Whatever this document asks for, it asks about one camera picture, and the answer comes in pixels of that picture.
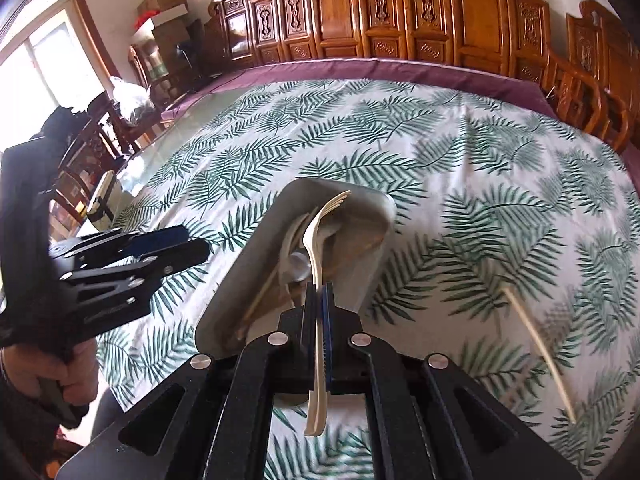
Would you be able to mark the glass display cabinet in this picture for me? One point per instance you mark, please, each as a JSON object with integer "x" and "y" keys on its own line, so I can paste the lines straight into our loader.
{"x": 150, "y": 67}

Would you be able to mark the person's left forearm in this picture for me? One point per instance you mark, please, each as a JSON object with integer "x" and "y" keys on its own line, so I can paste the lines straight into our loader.
{"x": 30, "y": 440}

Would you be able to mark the leaf-print tablecloth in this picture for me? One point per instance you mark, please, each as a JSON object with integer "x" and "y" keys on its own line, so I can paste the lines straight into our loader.
{"x": 450, "y": 170}

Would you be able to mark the wooden framed window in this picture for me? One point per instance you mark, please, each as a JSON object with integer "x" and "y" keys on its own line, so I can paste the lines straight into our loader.
{"x": 45, "y": 60}

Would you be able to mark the cream plastic fork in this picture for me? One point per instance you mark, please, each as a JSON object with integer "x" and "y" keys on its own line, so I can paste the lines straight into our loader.
{"x": 316, "y": 410}

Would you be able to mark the carved wooden armchair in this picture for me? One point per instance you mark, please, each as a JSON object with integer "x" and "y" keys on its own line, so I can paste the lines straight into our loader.
{"x": 605, "y": 50}

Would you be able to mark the large cardboard box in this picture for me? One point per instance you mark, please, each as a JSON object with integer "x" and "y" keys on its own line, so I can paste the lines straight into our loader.
{"x": 170, "y": 40}

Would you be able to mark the person's left hand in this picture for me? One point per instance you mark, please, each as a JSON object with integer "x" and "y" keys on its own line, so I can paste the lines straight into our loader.
{"x": 30, "y": 367}

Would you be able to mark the metal spoon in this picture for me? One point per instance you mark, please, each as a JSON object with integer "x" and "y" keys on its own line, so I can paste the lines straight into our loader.
{"x": 295, "y": 267}

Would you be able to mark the white plastic spoon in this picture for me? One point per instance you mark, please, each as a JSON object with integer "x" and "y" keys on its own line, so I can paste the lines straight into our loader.
{"x": 295, "y": 227}

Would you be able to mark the dark wooden chair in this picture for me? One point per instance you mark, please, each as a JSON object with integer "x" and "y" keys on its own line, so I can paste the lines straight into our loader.
{"x": 107, "y": 115}
{"x": 75, "y": 195}

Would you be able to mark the red cloth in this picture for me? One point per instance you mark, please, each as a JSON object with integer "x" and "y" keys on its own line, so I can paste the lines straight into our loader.
{"x": 145, "y": 20}

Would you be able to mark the wooden chopstick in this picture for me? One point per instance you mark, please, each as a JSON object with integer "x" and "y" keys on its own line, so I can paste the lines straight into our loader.
{"x": 257, "y": 302}
{"x": 540, "y": 355}

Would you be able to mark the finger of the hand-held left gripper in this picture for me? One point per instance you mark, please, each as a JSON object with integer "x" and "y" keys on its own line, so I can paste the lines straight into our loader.
{"x": 185, "y": 252}
{"x": 155, "y": 240}

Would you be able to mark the clear plastic bag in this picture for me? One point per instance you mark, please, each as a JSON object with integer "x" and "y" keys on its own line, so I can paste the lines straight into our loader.
{"x": 130, "y": 102}

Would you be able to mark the grey plastic tray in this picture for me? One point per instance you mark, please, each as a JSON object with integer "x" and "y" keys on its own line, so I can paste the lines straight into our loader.
{"x": 235, "y": 290}

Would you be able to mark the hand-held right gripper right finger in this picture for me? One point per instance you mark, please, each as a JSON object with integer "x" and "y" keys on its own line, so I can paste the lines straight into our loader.
{"x": 330, "y": 345}

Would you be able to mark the carved wooden sofa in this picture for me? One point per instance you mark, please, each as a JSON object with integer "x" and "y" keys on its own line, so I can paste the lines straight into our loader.
{"x": 480, "y": 15}

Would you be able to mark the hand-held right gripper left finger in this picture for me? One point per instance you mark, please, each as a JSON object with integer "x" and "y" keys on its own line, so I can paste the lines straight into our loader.
{"x": 307, "y": 345}

